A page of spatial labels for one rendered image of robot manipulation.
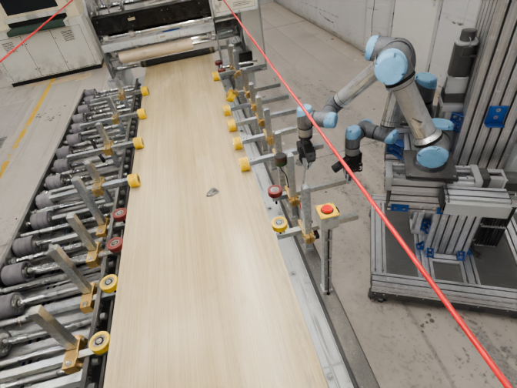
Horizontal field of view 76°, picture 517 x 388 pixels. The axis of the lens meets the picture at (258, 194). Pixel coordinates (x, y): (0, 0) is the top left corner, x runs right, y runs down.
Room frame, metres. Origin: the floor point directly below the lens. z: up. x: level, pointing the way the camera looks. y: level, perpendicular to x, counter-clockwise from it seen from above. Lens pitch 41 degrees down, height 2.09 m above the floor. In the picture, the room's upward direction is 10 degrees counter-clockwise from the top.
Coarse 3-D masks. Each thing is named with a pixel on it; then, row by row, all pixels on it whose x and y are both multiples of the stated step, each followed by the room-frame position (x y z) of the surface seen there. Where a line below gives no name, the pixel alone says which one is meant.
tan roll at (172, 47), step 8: (176, 40) 3.90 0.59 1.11; (184, 40) 3.88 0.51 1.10; (200, 40) 3.92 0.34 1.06; (208, 40) 3.92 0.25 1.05; (136, 48) 3.85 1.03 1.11; (144, 48) 3.83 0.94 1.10; (152, 48) 3.83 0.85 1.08; (160, 48) 3.83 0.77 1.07; (168, 48) 3.83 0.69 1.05; (176, 48) 3.84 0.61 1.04; (184, 48) 3.86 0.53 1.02; (192, 48) 3.88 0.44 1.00; (120, 56) 3.79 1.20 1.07; (128, 56) 3.79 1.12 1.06; (136, 56) 3.80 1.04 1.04; (144, 56) 3.81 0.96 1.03; (152, 56) 3.83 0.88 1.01
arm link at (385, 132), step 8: (408, 40) 1.52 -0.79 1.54; (392, 96) 1.43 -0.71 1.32; (392, 104) 1.42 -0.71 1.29; (384, 112) 1.44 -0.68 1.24; (392, 112) 1.41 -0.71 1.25; (384, 120) 1.42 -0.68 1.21; (392, 120) 1.40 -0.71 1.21; (376, 128) 1.44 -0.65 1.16; (384, 128) 1.40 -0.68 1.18; (392, 128) 1.39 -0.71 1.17; (376, 136) 1.41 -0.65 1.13; (384, 136) 1.38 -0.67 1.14; (392, 136) 1.36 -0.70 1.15
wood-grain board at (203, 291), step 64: (192, 64) 3.69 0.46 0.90; (192, 128) 2.27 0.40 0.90; (192, 192) 1.50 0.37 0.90; (256, 192) 1.40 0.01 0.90; (128, 256) 1.09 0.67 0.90; (192, 256) 1.02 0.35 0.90; (256, 256) 0.96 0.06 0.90; (128, 320) 0.75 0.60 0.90; (192, 320) 0.70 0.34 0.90; (256, 320) 0.65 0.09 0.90; (128, 384) 0.50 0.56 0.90; (192, 384) 0.47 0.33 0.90; (256, 384) 0.43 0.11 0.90; (320, 384) 0.40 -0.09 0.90
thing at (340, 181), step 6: (330, 180) 1.44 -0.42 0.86; (336, 180) 1.43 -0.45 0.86; (342, 180) 1.42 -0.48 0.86; (312, 186) 1.42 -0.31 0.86; (318, 186) 1.41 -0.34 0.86; (324, 186) 1.41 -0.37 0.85; (330, 186) 1.41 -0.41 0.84; (282, 192) 1.41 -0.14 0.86; (300, 192) 1.40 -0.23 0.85; (276, 198) 1.38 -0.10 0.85; (282, 198) 1.39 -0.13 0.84
